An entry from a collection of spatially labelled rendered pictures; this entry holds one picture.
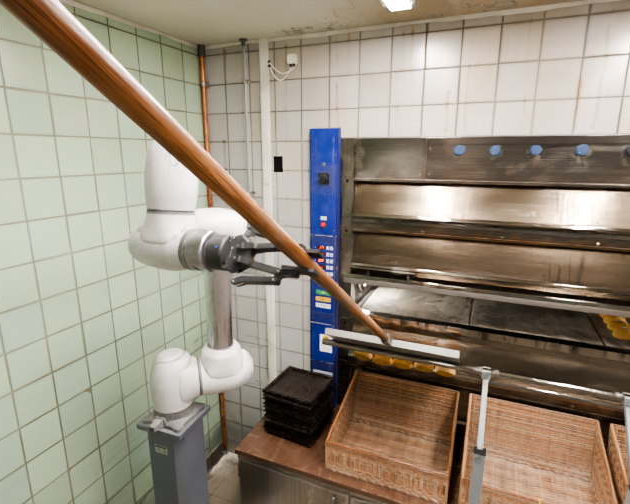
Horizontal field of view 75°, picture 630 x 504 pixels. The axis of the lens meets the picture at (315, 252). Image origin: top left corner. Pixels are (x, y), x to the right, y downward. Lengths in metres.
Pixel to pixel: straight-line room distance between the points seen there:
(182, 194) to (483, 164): 1.47
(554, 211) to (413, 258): 0.64
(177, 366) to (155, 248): 0.84
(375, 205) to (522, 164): 0.68
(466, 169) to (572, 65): 0.55
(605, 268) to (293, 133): 1.58
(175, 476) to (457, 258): 1.54
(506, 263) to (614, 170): 0.56
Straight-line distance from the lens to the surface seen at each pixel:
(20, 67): 1.88
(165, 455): 1.88
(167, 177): 0.91
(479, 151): 2.05
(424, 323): 2.21
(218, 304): 1.59
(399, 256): 2.12
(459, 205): 2.05
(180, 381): 1.71
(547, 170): 2.06
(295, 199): 2.27
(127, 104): 0.42
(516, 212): 2.04
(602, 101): 2.07
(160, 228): 0.91
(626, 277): 2.16
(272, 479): 2.32
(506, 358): 2.27
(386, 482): 2.11
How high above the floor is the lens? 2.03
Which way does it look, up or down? 14 degrees down
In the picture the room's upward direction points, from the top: straight up
